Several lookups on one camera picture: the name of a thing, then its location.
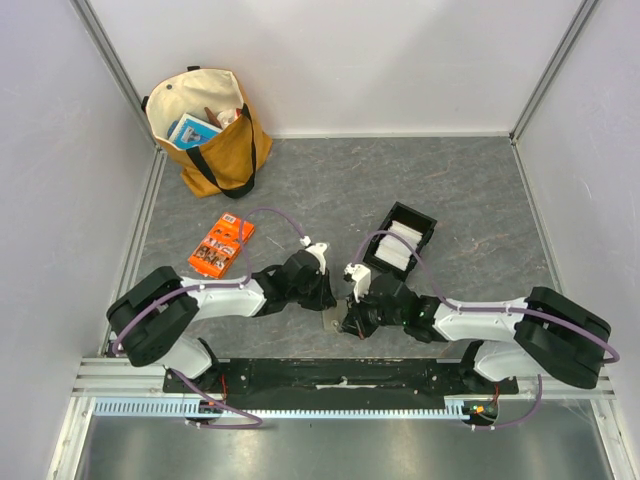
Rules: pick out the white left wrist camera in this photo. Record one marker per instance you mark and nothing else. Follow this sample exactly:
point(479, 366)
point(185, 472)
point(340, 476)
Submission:
point(318, 251)

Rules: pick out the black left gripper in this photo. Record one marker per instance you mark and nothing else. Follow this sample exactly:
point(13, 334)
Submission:
point(324, 298)

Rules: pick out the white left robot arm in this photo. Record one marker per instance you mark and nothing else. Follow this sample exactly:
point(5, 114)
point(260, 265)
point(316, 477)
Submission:
point(151, 319)

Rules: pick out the black card tray box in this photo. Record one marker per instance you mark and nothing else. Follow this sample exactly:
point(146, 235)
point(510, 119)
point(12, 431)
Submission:
point(409, 217)

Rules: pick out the brown item in bag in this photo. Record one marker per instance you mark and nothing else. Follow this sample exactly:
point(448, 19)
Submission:
point(221, 119)

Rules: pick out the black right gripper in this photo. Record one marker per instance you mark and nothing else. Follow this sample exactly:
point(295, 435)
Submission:
point(353, 320)

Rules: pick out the mustard canvas tote bag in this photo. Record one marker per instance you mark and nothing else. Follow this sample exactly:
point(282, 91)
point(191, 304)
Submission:
point(225, 164)

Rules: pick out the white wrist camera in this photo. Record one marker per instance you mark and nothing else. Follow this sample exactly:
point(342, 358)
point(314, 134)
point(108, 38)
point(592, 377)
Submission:
point(359, 276)
point(318, 251)

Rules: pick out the blue book in bag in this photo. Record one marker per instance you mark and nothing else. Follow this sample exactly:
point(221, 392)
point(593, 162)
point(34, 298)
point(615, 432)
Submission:
point(190, 131)

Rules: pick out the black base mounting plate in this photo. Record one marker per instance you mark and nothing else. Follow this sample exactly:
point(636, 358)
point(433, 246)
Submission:
point(251, 376)

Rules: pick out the grey card holder wallet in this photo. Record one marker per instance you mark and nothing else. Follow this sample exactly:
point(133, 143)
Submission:
point(333, 317)

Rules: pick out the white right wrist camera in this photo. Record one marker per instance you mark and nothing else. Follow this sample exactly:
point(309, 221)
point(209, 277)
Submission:
point(359, 276)

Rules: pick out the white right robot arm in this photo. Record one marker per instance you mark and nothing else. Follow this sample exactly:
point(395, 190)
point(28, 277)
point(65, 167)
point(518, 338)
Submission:
point(542, 333)

